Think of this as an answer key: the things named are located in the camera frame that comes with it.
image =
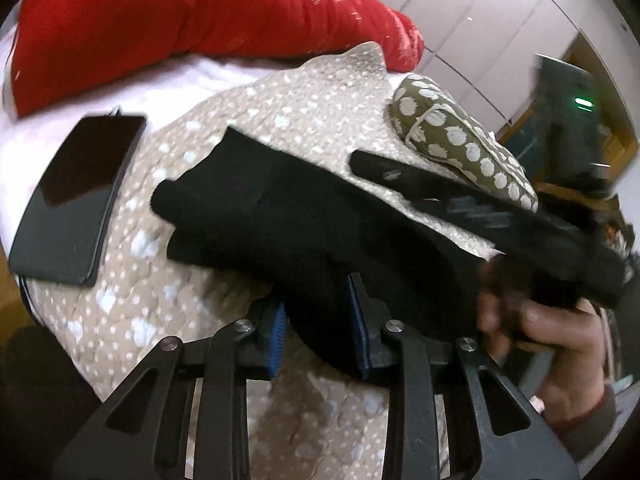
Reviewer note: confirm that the beige dotted quilt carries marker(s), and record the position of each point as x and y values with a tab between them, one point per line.
310	95

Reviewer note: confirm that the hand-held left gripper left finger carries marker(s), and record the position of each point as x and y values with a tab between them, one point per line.
277	325

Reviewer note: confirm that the person's right forearm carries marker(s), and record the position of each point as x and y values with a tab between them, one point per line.
585	425

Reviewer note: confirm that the white wardrobe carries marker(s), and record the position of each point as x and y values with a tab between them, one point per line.
475	20

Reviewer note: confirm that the person's right hand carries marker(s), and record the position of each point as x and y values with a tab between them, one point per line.
560	340

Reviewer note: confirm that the black smartphone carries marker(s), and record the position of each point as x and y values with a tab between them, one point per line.
75	195

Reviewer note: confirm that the red pillow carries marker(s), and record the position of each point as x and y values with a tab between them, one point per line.
175	10

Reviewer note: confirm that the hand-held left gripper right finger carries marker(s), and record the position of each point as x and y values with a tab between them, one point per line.
357	320

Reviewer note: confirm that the olive patterned pillow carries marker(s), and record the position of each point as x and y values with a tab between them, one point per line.
465	145

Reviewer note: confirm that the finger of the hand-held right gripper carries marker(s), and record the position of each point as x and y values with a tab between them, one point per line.
450	200

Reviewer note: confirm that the black pants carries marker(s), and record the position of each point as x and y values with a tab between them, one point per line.
300	220

